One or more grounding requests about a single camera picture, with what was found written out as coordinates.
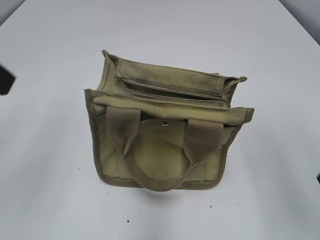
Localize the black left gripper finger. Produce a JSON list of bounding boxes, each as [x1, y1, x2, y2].
[[0, 65, 16, 95]]

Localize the yellow-green canvas bag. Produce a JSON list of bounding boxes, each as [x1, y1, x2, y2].
[[84, 50, 254, 192]]

